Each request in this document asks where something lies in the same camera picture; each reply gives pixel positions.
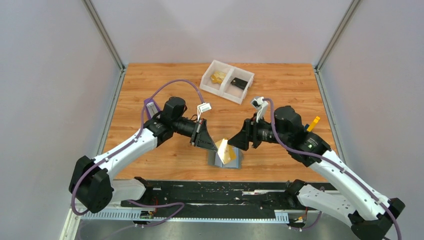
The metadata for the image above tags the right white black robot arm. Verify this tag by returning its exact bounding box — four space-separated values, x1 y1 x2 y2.
228 105 405 240

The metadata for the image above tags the purple metronome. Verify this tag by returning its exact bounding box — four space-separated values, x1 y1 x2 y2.
143 98 161 120

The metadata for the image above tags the black card in tray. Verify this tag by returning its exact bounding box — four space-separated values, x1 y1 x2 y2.
230 77 249 90

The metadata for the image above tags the right aluminium corner post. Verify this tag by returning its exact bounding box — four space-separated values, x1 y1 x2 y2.
314 0 362 72

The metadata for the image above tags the white two-compartment tray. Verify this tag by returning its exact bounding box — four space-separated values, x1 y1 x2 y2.
199 60 255 105

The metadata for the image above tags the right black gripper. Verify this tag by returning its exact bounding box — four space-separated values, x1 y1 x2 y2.
227 113 289 152

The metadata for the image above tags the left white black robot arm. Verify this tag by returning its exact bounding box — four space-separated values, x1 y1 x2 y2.
69 96 218 213

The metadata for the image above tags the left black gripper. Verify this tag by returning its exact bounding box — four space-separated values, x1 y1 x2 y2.
172 118 218 153

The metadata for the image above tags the aluminium corner post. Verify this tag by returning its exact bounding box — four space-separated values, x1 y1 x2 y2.
82 0 126 72
314 0 362 72

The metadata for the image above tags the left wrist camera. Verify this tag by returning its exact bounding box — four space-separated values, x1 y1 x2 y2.
197 102 212 121

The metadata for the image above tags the left aluminium corner post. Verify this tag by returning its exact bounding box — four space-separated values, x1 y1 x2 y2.
82 0 126 72

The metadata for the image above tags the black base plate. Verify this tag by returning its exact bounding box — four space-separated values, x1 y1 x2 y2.
120 180 318 222

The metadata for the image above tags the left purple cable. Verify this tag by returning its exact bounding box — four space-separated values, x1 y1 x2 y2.
70 79 206 217

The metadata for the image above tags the aluminium rail frame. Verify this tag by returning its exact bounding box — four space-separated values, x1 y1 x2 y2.
81 202 306 224

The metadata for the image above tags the gold card in tray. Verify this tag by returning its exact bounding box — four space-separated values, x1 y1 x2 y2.
210 71 227 85

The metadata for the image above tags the colourful toy brick figure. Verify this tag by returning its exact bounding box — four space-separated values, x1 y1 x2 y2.
304 116 321 132

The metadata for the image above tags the grey card holder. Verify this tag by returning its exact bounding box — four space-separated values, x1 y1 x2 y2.
207 150 245 170

